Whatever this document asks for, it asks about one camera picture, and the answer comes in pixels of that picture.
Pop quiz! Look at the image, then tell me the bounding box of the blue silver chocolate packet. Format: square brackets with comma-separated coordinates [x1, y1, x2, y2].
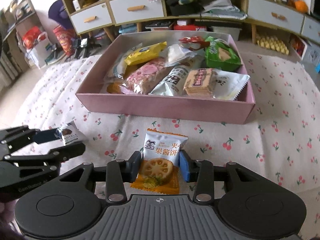
[55, 121, 87, 146]

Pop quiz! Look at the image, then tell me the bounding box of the orange jam biscuit packet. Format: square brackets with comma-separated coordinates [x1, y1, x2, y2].
[131, 129, 188, 194]

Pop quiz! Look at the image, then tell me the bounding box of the gold foil snack bar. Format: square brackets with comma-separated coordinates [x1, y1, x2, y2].
[106, 81, 124, 94]

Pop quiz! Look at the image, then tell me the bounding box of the beige wafer packet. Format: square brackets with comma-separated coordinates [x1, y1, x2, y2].
[183, 68, 217, 97]

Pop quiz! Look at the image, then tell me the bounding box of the white snack packet black text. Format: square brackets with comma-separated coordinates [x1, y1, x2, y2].
[213, 69, 250, 101]

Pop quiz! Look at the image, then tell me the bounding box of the white chocolate pie packet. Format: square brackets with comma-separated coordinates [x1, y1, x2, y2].
[149, 65, 192, 96]

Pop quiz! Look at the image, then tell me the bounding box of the pink nougat packet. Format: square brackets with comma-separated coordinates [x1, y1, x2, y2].
[120, 57, 172, 95]

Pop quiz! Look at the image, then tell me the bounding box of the white blue rice cracker packet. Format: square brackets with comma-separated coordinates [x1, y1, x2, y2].
[104, 43, 143, 83]

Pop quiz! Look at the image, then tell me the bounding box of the green cracker packet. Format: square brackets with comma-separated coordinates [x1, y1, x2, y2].
[205, 36, 242, 72]

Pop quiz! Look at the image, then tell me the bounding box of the clear white bun packet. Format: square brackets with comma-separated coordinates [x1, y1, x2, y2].
[165, 44, 204, 67]

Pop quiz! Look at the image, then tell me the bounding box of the yellow biscuit packet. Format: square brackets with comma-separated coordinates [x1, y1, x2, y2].
[125, 41, 167, 66]

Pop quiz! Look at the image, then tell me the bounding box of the red lychee snack packet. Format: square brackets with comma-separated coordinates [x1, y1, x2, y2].
[179, 36, 210, 51]

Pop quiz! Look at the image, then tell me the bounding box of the cherry print white blanket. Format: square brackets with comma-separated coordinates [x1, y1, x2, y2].
[0, 54, 320, 240]

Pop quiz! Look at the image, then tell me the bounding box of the red monkey paper bag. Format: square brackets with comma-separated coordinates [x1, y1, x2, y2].
[53, 25, 76, 56]

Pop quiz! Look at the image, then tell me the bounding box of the pink cardboard box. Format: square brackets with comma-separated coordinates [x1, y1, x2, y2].
[76, 31, 255, 124]

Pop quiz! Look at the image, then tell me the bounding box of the red shoe box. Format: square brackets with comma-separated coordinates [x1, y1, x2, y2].
[173, 24, 207, 31]

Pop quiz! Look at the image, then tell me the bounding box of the yellow egg tray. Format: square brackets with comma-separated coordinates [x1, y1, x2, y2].
[257, 35, 290, 55]

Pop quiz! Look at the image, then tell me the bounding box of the wooden white drawer cabinet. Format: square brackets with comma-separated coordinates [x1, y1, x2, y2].
[62, 0, 319, 43]

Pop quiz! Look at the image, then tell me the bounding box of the lower orange fruit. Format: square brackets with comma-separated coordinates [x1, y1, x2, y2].
[295, 0, 309, 14]

